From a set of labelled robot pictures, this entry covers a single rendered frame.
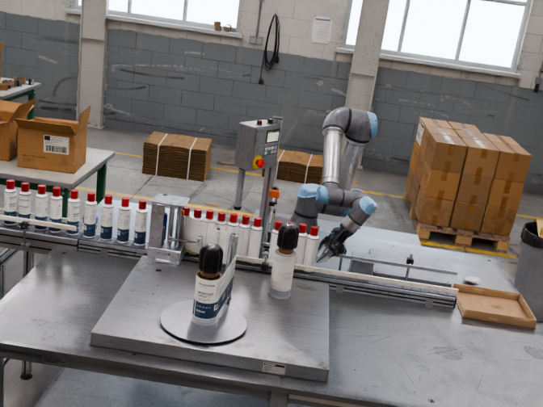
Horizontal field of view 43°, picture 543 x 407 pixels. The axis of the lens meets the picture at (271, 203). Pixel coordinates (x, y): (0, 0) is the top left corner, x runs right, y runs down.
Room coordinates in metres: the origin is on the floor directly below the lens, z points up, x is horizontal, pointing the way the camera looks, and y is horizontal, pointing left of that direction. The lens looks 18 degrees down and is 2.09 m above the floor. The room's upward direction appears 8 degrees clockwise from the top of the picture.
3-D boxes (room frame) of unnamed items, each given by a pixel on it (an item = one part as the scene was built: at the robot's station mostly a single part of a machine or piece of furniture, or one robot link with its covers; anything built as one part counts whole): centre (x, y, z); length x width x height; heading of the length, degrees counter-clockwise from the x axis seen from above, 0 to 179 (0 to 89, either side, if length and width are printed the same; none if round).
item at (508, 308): (2.74, -1.01, 0.85); 0.30 x 0.26 x 0.04; 88
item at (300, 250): (2.78, -0.15, 0.98); 0.05 x 0.05 x 0.20
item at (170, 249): (2.70, 0.41, 1.01); 0.14 x 0.13 x 0.26; 88
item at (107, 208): (2.80, 0.70, 0.98); 0.05 x 0.05 x 0.20
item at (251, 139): (2.86, 0.09, 1.38); 0.17 x 0.10 x 0.19; 143
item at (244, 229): (2.78, 0.10, 0.98); 0.05 x 0.05 x 0.20
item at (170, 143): (6.88, 1.03, 0.16); 0.65 x 0.54 x 0.32; 91
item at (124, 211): (2.80, 0.62, 0.98); 0.05 x 0.05 x 0.20
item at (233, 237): (2.59, 0.13, 0.97); 0.05 x 0.05 x 0.19
